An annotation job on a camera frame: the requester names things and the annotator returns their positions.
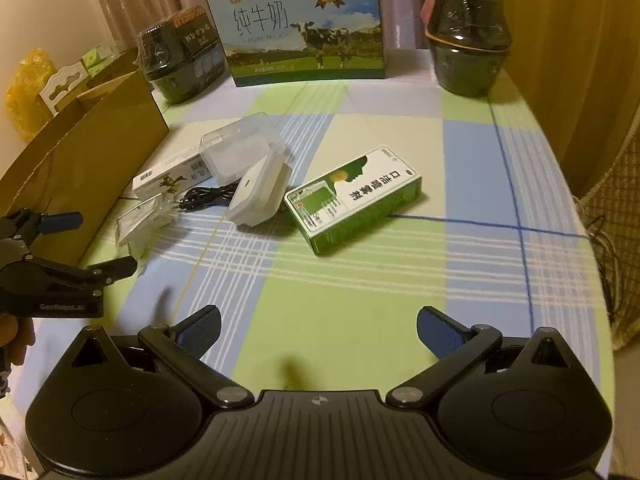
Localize small brown carton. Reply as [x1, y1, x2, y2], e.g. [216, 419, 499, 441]
[77, 47, 144, 111]

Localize brown cardboard box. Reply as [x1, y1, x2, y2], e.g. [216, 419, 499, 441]
[0, 69, 171, 267]

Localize chair with quilted cover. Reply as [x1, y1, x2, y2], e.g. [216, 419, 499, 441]
[580, 135, 640, 352]

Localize black wrapped bowl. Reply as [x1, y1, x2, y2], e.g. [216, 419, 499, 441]
[424, 0, 513, 99]

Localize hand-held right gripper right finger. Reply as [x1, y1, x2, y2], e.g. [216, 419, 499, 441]
[385, 305, 576, 409]

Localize black bowl with gold label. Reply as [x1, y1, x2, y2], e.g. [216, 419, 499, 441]
[137, 6, 231, 106]

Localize yellow plastic bag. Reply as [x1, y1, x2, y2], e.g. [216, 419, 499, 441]
[5, 47, 57, 144]

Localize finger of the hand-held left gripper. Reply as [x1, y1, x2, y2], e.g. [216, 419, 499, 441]
[0, 208, 85, 241]
[30, 255, 138, 291]

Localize black cable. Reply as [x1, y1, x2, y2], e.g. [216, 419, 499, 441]
[170, 182, 242, 214]

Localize clear plastic case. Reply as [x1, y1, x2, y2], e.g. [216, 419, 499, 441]
[200, 112, 288, 187]

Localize green and white box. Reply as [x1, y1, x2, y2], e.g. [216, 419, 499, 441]
[283, 146, 423, 257]

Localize white square plastic box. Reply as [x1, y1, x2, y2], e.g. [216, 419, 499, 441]
[225, 152, 293, 231]

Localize milk carton with cow print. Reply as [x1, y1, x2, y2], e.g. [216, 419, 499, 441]
[205, 0, 392, 89]

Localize yellow curtain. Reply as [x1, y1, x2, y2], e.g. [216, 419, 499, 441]
[480, 0, 637, 197]

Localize black floor cables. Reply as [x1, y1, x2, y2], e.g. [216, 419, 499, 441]
[575, 195, 617, 312]

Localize stack of green cartons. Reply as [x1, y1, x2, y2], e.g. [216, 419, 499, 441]
[82, 42, 119, 74]

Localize person's left hand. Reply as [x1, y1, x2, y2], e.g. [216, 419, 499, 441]
[0, 314, 37, 367]

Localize checkered cloth desktop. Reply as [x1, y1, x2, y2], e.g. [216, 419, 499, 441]
[0, 47, 622, 413]

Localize white box with plant print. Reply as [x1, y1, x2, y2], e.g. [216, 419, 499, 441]
[132, 150, 216, 202]

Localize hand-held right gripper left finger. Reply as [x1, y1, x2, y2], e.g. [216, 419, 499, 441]
[65, 305, 256, 411]

